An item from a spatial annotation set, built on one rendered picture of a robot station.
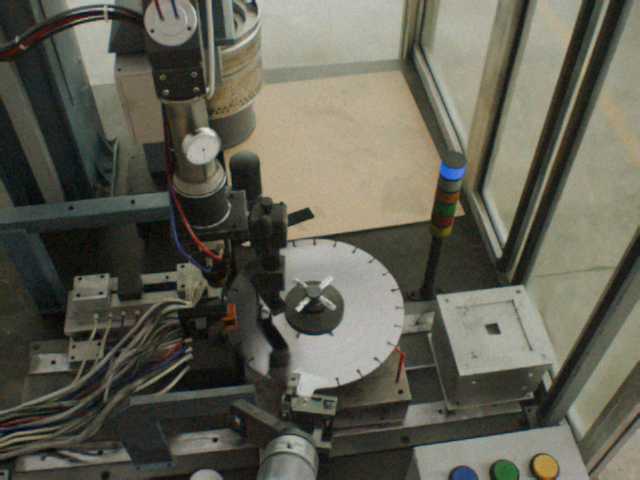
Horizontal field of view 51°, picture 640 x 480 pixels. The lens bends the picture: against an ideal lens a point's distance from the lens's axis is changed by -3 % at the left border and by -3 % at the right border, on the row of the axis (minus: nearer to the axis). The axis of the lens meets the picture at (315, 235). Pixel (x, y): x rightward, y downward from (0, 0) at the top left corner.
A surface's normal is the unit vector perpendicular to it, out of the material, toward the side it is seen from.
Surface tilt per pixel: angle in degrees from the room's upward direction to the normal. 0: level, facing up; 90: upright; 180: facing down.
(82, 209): 0
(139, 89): 90
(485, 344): 0
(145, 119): 90
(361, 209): 0
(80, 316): 90
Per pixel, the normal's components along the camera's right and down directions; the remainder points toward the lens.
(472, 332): 0.00, -0.65
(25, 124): 0.13, 0.76
